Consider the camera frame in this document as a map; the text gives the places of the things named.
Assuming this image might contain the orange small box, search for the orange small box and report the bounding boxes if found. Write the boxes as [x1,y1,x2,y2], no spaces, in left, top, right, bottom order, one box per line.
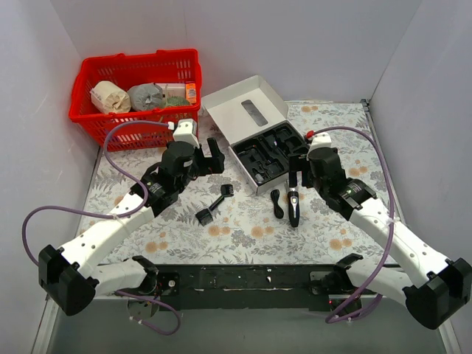
[185,83,197,105]

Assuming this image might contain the red plastic shopping basket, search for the red plastic shopping basket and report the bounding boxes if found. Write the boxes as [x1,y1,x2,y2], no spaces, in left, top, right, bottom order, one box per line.
[69,49,202,151]

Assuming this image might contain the floral table mat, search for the floral table mat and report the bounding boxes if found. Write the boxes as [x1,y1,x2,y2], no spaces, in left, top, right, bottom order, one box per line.
[71,102,406,266]

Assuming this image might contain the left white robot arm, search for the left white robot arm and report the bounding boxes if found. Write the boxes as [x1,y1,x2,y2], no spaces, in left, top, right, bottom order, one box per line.
[38,138,225,316]

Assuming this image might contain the black comb guard large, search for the black comb guard large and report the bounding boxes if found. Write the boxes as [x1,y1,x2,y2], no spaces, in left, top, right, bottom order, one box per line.
[195,208,213,226]

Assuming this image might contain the black silver hair clipper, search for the black silver hair clipper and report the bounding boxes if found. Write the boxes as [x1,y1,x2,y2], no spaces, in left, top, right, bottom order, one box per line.
[287,187,300,228]

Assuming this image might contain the grey wrapped roll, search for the grey wrapped roll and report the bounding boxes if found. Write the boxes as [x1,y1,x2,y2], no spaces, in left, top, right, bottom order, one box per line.
[128,83,165,111]

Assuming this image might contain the beige paper-wrapped roll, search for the beige paper-wrapped roll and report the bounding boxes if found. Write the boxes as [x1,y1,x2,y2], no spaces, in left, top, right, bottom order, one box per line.
[90,80,131,114]

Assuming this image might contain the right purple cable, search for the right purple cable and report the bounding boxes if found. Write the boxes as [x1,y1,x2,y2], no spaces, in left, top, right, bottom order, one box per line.
[305,126,396,325]

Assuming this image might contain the white hair clipper box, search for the white hair clipper box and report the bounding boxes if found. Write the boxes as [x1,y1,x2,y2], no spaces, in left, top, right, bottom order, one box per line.
[201,75,308,195]

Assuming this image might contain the white flat box in basket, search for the white flat box in basket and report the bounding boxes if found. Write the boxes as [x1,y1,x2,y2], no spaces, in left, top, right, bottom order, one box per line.
[156,83,186,99]

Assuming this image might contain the black cleaning brush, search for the black cleaning brush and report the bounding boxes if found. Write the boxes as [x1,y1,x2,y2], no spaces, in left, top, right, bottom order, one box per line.
[209,184,234,211]

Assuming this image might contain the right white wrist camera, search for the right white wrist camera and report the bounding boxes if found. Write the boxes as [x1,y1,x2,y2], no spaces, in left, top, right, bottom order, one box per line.
[305,131,332,152]

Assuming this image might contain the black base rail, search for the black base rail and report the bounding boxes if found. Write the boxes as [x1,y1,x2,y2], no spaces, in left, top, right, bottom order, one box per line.
[110,263,384,313]

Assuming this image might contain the black charging cable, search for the black charging cable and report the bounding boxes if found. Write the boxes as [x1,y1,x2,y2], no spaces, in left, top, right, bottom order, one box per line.
[269,189,285,219]

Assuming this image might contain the green broccoli-like item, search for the green broccoli-like item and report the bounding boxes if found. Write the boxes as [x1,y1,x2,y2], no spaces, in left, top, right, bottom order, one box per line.
[164,96,191,108]

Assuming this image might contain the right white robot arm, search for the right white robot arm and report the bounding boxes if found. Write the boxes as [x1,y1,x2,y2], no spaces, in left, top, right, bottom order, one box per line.
[289,147,471,330]

